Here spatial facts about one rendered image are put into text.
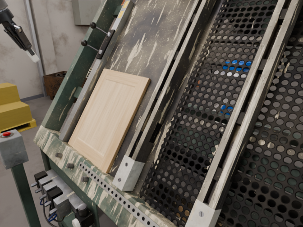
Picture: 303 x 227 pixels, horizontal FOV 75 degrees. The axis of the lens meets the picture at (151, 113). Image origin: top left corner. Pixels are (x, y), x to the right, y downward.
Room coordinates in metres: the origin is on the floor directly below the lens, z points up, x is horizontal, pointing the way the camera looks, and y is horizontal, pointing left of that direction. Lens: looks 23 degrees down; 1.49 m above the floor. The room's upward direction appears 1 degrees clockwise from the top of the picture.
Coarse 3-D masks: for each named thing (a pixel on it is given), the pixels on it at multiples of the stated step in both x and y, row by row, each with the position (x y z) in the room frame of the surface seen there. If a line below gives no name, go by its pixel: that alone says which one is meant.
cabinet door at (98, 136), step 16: (112, 80) 1.08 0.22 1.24; (128, 80) 1.01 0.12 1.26; (144, 80) 0.95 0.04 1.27; (96, 96) 1.08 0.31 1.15; (112, 96) 1.01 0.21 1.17; (128, 96) 0.94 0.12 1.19; (96, 112) 1.00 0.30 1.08; (112, 112) 0.94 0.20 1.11; (128, 112) 0.88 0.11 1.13; (80, 128) 1.00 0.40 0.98; (96, 128) 0.93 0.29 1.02; (112, 128) 0.87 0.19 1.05; (128, 128) 0.83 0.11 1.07; (80, 144) 0.92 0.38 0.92; (96, 144) 0.87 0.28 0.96; (112, 144) 0.81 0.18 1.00; (96, 160) 0.80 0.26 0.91; (112, 160) 0.76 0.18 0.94
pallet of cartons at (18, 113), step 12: (0, 84) 3.21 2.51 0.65; (12, 84) 3.22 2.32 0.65; (0, 96) 2.95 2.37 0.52; (12, 96) 3.08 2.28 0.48; (0, 108) 2.79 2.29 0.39; (12, 108) 2.80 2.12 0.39; (24, 108) 2.88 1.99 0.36; (0, 120) 2.60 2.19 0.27; (12, 120) 2.71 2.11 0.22; (24, 120) 2.84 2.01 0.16; (0, 132) 2.56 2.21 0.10
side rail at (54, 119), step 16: (112, 0) 1.59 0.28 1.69; (96, 16) 1.52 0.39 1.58; (112, 16) 1.59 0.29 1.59; (96, 32) 1.48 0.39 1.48; (80, 48) 1.42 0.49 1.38; (96, 48) 1.47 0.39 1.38; (80, 64) 1.37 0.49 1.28; (64, 80) 1.31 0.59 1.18; (80, 80) 1.36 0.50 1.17; (64, 96) 1.27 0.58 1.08; (48, 112) 1.21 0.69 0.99; (64, 112) 1.25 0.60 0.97
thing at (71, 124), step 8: (128, 0) 1.41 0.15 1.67; (128, 8) 1.38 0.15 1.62; (128, 16) 1.38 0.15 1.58; (120, 24) 1.33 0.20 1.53; (120, 32) 1.33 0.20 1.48; (112, 40) 1.28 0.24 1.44; (112, 48) 1.28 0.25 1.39; (104, 56) 1.23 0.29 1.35; (96, 64) 1.22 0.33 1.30; (104, 64) 1.23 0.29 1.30; (96, 72) 1.19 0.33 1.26; (88, 80) 1.17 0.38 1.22; (96, 80) 1.18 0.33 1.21; (88, 88) 1.14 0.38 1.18; (80, 96) 1.13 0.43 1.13; (88, 96) 1.13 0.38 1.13; (80, 104) 1.09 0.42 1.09; (72, 112) 1.09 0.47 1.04; (80, 112) 1.09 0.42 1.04; (72, 120) 1.05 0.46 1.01; (64, 128) 1.04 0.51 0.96; (72, 128) 1.04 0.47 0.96; (64, 136) 1.00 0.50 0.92
